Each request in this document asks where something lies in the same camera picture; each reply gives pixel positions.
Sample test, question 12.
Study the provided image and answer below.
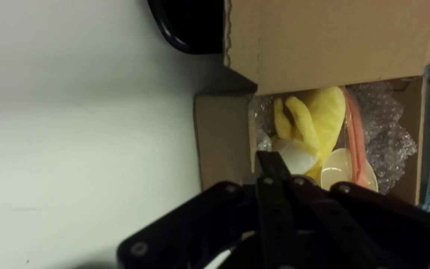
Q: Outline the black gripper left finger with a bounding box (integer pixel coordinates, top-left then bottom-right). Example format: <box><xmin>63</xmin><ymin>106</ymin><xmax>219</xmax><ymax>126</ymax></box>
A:
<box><xmin>115</xmin><ymin>149</ymin><xmax>281</xmax><ymax>269</ymax></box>

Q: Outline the brown cardboard box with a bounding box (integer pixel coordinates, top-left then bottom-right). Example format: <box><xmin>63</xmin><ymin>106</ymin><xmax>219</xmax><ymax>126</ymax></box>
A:
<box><xmin>192</xmin><ymin>0</ymin><xmax>430</xmax><ymax>209</ymax></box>

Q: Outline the black plastic tray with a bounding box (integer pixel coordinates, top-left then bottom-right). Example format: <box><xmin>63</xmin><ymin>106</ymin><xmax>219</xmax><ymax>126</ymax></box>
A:
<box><xmin>146</xmin><ymin>0</ymin><xmax>227</xmax><ymax>57</ymax></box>

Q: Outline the cream plastic plate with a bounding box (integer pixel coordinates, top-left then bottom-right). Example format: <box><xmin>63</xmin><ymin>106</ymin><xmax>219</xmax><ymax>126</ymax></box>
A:
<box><xmin>318</xmin><ymin>147</ymin><xmax>381</xmax><ymax>194</ymax></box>

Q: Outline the yellow plush toy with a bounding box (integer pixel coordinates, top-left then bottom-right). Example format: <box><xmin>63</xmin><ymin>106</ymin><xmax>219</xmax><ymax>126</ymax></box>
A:
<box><xmin>272</xmin><ymin>85</ymin><xmax>349</xmax><ymax>182</ymax></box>

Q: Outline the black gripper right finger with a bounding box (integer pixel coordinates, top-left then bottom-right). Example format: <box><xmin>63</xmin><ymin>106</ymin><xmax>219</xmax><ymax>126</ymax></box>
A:
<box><xmin>272</xmin><ymin>149</ymin><xmax>430</xmax><ymax>269</ymax></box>

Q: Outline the white round plastic piece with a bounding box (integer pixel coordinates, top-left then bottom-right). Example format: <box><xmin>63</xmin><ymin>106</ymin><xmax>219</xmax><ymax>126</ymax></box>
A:
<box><xmin>267</xmin><ymin>136</ymin><xmax>319</xmax><ymax>176</ymax></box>

